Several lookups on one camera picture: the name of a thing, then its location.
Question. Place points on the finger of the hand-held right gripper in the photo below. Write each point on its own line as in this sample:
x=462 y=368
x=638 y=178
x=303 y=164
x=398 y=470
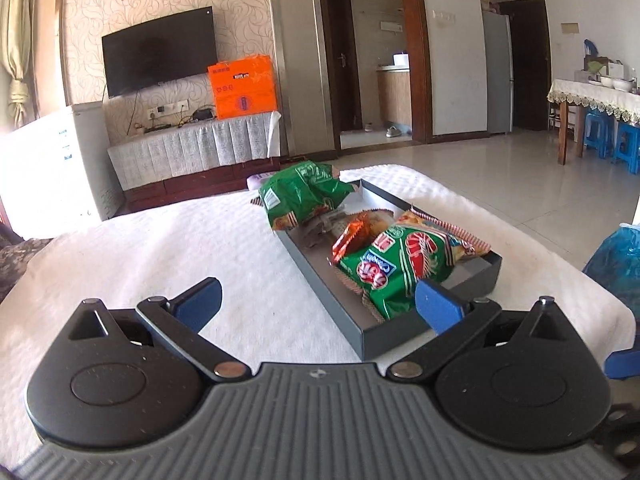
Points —
x=625 y=362
x=620 y=435

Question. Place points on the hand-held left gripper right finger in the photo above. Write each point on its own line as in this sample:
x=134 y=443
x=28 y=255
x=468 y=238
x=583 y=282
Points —
x=440 y=305

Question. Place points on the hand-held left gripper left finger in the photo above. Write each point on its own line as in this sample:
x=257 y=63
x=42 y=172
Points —
x=200 y=302

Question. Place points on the red striped green snack bag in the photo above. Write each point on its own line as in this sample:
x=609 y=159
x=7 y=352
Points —
x=400 y=265

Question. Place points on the tan pastry packet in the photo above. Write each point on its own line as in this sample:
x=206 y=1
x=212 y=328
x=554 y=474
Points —
x=380 y=219

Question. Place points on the orange snack packet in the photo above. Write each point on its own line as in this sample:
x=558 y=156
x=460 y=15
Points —
x=355 y=235

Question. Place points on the grey tray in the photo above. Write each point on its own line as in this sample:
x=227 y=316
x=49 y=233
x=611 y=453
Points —
x=320 y=270

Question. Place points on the clear plastic snack bag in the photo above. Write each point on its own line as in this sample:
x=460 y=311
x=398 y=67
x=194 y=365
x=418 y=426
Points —
x=320 y=227

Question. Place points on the white textured blanket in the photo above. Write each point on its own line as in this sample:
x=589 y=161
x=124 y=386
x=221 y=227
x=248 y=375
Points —
x=150 y=245

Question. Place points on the blue plastic bag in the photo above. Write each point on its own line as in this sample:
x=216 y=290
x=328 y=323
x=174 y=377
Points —
x=615 y=270

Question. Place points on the wooden TV cabinet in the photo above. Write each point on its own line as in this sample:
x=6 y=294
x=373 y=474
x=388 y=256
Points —
x=200 y=185

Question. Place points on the purple detergent bottle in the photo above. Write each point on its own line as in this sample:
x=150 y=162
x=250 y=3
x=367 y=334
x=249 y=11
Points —
x=255 y=181

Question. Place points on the white lace cabinet cloth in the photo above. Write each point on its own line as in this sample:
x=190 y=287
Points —
x=190 y=152

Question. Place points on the black set-top box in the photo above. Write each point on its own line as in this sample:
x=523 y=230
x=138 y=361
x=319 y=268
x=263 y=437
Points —
x=157 y=128

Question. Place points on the dark patterned cloth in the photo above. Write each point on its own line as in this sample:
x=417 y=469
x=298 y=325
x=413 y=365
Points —
x=20 y=265

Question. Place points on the black router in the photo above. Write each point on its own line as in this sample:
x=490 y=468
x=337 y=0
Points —
x=204 y=114

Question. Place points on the white chest freezer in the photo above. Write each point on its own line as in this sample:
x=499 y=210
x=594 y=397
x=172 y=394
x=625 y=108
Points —
x=55 y=170

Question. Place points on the wooden dining table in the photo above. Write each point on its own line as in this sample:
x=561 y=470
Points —
x=563 y=135

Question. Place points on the wooden kitchen counter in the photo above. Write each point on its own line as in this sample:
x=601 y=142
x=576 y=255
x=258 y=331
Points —
x=394 y=97

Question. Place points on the orange gift box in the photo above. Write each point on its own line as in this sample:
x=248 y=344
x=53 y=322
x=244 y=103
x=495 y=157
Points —
x=242 y=87

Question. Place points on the shoe rack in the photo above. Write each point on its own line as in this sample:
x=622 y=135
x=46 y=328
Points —
x=553 y=116

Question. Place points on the grey refrigerator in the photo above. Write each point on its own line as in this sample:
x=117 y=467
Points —
x=495 y=75

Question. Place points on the white pot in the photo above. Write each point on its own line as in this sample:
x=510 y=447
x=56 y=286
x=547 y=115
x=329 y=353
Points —
x=400 y=59

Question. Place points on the black television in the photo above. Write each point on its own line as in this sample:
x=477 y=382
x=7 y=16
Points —
x=160 y=52

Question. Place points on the dark brown door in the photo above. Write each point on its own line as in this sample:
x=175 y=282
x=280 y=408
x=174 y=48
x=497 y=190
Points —
x=530 y=65

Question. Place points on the lace tablecloth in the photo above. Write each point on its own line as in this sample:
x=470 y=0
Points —
x=595 y=97

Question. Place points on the dark wooden door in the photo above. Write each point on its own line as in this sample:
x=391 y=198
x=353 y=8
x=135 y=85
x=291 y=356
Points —
x=342 y=55

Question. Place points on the white bowl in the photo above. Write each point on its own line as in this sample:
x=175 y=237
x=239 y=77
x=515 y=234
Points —
x=622 y=85
x=607 y=81

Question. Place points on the white cardboard box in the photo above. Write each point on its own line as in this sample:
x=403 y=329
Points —
x=612 y=69

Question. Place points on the beige curtain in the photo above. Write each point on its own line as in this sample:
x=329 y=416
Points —
x=17 y=35

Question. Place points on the white wall socket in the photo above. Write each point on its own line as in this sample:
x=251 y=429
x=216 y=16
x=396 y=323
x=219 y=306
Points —
x=167 y=109

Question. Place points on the wooden door frame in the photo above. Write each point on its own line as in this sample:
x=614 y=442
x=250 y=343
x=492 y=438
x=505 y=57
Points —
x=419 y=60

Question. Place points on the yellow wall panel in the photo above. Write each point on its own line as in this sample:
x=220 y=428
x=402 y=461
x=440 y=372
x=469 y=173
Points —
x=570 y=28

